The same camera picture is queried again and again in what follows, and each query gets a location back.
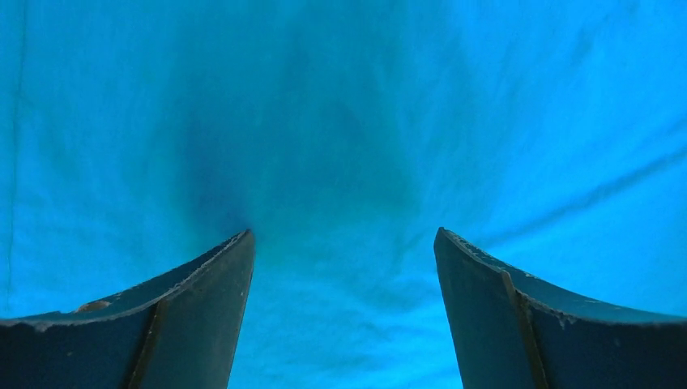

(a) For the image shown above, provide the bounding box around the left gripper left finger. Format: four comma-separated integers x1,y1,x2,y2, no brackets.
1,231,255,388

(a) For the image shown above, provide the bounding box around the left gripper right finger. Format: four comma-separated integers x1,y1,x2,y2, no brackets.
433,228,686,388

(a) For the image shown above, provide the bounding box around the bright blue t shirt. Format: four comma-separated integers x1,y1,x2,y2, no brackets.
1,1,686,388

